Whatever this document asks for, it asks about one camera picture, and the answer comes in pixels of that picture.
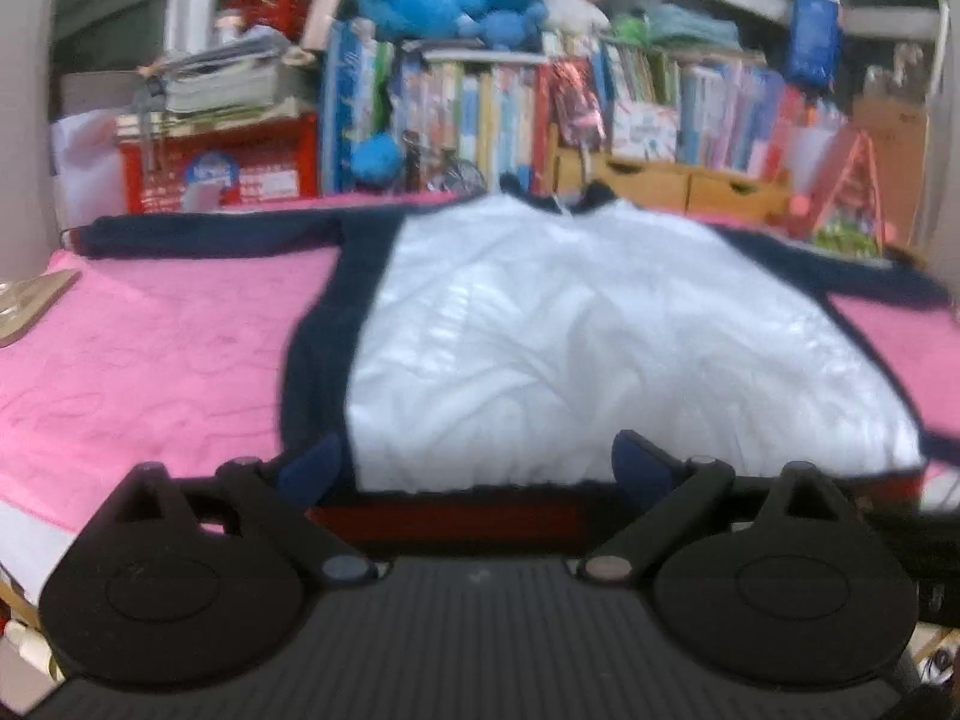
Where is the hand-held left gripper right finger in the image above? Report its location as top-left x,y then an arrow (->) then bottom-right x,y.
576,431 -> 856,586

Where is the blue flat box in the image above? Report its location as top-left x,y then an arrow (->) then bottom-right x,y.
787,0 -> 841,95

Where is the red printed box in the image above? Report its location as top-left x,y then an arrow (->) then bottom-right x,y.
116,112 -> 320,215

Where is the round blue plush ball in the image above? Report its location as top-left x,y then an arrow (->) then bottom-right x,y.
352,133 -> 404,185

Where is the white and navy jacket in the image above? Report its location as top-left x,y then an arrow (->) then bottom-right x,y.
79,184 -> 960,541

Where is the grey packet with blue label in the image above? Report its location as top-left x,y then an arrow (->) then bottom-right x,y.
182,152 -> 239,212

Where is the wooden drawer box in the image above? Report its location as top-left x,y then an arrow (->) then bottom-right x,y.
551,150 -> 792,222

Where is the white small ornament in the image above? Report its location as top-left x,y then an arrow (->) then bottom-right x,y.
866,45 -> 927,98

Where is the light blue plush toy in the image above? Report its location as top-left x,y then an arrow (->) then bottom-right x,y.
358,0 -> 488,42

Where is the wooden board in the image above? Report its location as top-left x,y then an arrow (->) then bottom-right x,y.
0,270 -> 80,346

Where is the grey storage box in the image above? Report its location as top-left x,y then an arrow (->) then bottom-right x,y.
60,71 -> 151,117

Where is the red plastic basket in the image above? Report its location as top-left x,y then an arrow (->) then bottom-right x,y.
225,0 -> 316,42

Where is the pink toy house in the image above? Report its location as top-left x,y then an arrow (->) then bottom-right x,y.
787,127 -> 901,256

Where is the stack of books and papers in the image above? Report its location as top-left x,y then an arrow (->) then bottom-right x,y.
116,26 -> 320,140

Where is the folded green towel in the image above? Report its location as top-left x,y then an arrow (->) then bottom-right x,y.
611,4 -> 743,50

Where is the white printed card box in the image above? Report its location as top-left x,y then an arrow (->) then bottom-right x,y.
611,101 -> 680,162

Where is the white plastic bag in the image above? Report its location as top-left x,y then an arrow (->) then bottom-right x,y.
51,109 -> 125,218

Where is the beige long flat box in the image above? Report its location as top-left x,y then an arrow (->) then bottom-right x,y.
304,0 -> 353,53

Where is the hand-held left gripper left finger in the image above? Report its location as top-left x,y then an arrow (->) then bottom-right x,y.
112,433 -> 382,586

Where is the cardboard box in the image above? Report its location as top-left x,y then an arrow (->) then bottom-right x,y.
851,94 -> 931,245

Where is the small bicycle model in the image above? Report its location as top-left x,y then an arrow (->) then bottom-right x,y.
405,131 -> 488,196

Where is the glossy portrait picture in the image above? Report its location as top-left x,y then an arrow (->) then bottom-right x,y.
551,60 -> 605,147

